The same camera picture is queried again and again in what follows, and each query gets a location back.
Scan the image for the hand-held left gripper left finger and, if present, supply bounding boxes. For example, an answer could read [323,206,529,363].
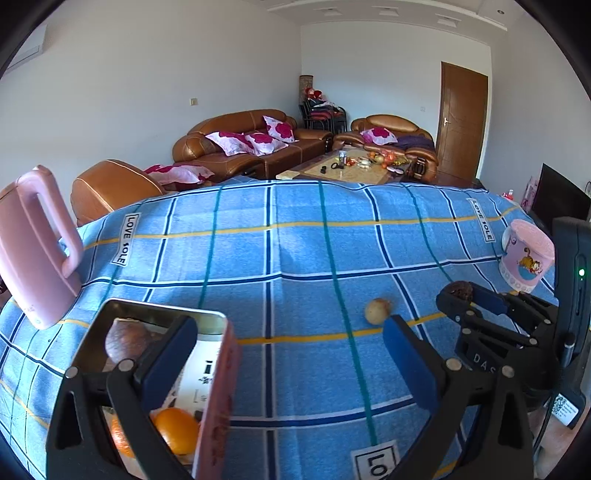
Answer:
[45,315,199,480]

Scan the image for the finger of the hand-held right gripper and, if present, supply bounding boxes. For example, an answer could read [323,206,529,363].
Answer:
[470,285,558,343]
[435,286,533,350]

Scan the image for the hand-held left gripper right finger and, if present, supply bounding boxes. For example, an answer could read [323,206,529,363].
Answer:
[382,315,536,480]

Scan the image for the purple sweet potato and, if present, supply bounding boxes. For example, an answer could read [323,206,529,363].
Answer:
[105,318,160,363]

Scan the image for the large orange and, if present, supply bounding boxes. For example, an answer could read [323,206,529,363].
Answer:
[154,407,201,455]

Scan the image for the pink metal tin box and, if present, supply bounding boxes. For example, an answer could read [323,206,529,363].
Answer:
[76,298,243,480]

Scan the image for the person's right hand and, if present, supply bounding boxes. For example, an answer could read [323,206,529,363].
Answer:
[526,406,571,467]

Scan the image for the printed paper leaflet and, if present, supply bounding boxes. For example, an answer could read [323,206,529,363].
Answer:
[166,339,220,425]

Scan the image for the pink cartoon cup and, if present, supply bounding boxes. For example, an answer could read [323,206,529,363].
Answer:
[499,219,556,294]

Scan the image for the small tan longan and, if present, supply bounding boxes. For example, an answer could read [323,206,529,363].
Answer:
[364,298,393,326]

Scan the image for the black television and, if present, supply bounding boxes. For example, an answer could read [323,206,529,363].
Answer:
[529,163,591,232]

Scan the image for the purple blanket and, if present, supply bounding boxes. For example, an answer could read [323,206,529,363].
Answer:
[396,134,435,151]

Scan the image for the blue checked tablecloth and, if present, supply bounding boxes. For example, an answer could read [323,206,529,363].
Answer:
[0,179,559,480]

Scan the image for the pink plastic kettle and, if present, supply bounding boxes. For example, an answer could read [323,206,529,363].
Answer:
[0,166,84,330]

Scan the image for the white red floral cushion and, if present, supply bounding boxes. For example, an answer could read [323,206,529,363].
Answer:
[244,131,288,155]
[360,128,398,146]
[263,115,296,143]
[144,164,215,188]
[205,131,254,157]

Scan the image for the brown wooden door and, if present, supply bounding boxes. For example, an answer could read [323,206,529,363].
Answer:
[435,61,489,182]

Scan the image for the wooden coffee table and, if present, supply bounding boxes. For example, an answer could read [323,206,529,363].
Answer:
[276,148,414,186]

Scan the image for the short brown leather sofa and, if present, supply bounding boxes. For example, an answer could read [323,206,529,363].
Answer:
[333,114,439,183]

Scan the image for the brown leather armchair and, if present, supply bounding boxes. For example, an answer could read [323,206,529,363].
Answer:
[71,159,166,227]

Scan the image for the stacked dark chairs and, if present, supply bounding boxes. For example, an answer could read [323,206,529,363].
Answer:
[299,99,347,134]

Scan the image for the long brown leather sofa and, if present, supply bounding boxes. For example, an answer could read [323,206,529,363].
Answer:
[172,109,334,180]

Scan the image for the white air conditioner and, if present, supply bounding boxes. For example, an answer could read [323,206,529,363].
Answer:
[7,23,49,70]

